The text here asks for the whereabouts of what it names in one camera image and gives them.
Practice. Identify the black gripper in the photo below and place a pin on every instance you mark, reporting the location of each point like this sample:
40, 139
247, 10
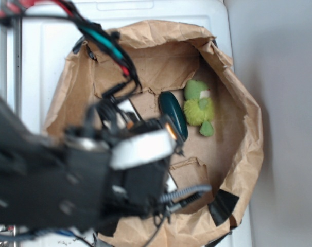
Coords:
117, 163

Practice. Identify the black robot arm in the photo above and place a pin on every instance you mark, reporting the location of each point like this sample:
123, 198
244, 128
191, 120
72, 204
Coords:
33, 180

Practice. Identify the dark green oval object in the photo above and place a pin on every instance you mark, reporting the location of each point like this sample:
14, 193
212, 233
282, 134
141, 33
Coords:
169, 105

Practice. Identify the green plush toy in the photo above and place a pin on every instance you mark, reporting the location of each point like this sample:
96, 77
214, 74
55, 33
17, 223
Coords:
198, 106

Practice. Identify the brown paper bag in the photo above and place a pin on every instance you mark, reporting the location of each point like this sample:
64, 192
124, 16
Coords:
166, 55

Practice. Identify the black tape piece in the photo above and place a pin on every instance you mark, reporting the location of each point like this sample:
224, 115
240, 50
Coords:
222, 207

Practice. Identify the aluminium frame rail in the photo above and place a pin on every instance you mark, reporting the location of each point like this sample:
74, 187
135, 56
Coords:
11, 65

